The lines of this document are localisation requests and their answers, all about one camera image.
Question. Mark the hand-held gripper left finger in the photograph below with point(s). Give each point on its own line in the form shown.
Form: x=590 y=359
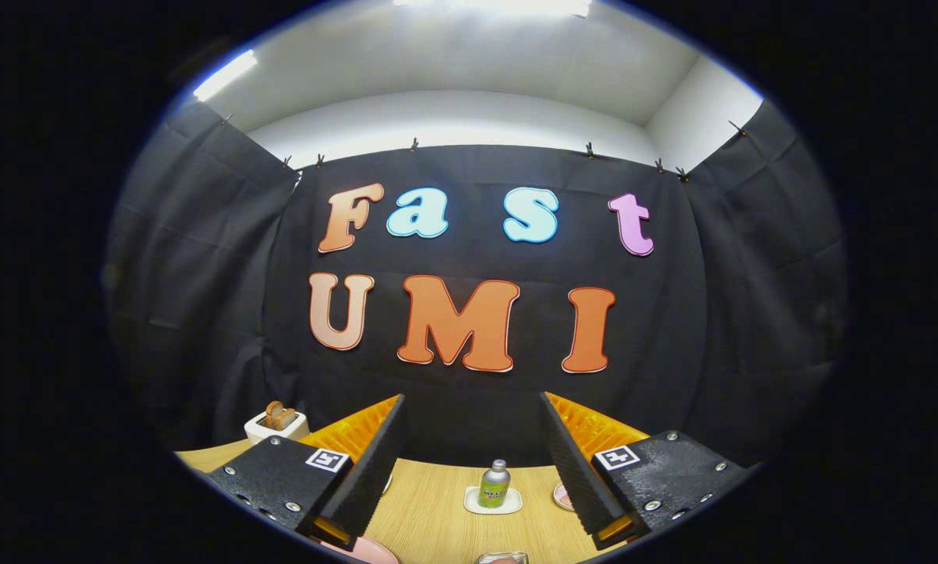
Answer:
x=371 y=478

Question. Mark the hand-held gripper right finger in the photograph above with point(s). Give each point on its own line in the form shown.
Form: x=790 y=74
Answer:
x=574 y=474

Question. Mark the small white oval dish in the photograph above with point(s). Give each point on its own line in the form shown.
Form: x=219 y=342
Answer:
x=563 y=497

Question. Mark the pink round plate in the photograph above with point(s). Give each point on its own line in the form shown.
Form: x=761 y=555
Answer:
x=374 y=554

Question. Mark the green soda bottle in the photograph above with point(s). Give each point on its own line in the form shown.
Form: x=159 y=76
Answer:
x=494 y=489

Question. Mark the white square coaster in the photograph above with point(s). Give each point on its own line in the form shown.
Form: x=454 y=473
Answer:
x=472 y=505

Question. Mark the toasted bread slices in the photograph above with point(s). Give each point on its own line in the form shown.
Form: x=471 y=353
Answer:
x=279 y=415

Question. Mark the white toaster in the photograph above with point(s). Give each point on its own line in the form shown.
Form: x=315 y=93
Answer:
x=261 y=432

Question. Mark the narrow ceiling light strip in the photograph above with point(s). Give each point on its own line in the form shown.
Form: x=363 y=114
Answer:
x=224 y=75

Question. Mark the wide ceiling light panel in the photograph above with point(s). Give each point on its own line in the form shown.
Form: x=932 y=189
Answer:
x=492 y=5

